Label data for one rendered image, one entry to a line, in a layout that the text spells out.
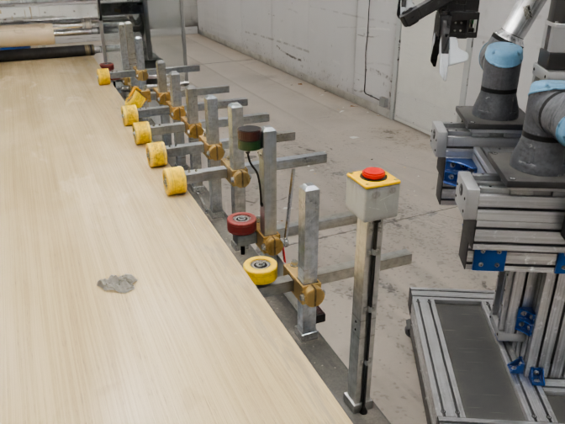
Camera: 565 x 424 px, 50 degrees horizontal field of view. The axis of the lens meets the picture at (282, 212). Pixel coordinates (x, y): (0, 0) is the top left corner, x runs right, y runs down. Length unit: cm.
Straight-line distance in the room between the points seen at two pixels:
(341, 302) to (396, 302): 26
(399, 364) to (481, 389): 48
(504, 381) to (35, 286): 156
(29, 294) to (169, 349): 38
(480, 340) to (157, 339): 151
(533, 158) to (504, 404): 87
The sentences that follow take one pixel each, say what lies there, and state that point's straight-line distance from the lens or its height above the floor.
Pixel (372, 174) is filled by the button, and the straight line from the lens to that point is 105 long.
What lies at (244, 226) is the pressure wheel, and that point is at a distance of 160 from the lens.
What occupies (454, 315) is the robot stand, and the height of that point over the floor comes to 21.
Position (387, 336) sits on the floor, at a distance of 273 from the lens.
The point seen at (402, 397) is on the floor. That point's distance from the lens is 244.
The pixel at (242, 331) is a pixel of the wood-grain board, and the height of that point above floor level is 90.
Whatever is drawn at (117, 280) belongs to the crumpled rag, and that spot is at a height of 91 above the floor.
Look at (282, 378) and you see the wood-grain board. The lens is 110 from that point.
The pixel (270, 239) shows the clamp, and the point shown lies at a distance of 160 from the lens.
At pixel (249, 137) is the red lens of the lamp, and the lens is 148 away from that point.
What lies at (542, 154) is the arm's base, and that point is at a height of 109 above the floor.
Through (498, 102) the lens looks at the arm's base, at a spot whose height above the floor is 110.
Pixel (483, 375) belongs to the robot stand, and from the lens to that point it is 228.
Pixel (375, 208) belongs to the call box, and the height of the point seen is 118.
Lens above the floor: 161
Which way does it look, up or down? 25 degrees down
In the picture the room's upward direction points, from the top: straight up
